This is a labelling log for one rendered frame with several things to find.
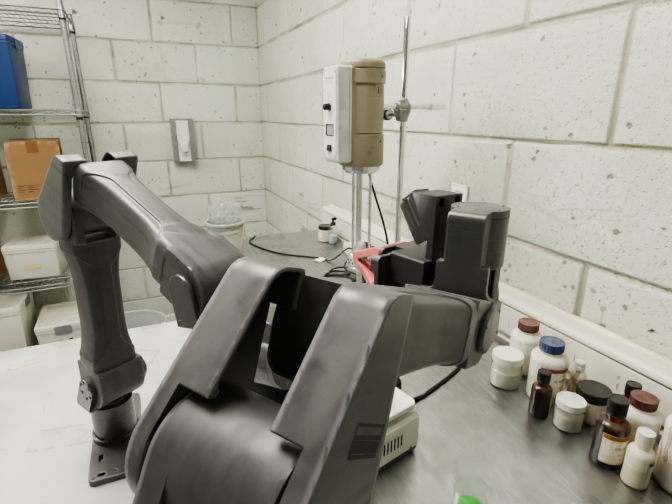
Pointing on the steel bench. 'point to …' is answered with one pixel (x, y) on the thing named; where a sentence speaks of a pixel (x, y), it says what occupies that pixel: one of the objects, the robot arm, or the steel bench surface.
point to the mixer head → (354, 114)
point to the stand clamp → (407, 109)
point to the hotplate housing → (400, 438)
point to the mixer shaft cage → (358, 214)
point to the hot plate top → (402, 403)
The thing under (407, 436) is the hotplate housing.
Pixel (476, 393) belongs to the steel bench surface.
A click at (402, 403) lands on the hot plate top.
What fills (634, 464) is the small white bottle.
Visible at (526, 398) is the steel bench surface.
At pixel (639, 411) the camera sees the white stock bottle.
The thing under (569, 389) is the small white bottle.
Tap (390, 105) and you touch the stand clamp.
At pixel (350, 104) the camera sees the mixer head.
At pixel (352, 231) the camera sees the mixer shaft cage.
